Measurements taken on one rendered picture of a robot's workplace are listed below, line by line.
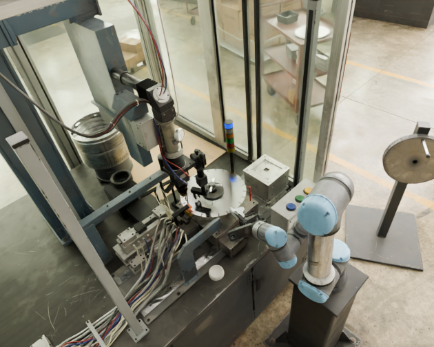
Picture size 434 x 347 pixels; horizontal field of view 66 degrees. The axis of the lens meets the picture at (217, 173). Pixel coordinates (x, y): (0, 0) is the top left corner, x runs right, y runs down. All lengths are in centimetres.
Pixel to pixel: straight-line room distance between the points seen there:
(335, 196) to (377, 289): 155
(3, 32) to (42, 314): 117
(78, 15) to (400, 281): 238
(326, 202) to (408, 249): 178
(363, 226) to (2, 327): 233
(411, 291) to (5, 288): 235
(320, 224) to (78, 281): 120
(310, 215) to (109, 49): 97
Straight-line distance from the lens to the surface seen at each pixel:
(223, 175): 174
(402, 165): 220
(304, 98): 154
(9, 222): 228
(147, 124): 127
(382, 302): 251
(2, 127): 158
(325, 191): 106
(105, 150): 198
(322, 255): 121
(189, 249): 145
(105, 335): 160
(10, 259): 208
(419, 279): 268
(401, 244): 278
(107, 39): 143
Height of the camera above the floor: 214
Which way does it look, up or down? 43 degrees down
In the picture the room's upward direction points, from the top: 8 degrees counter-clockwise
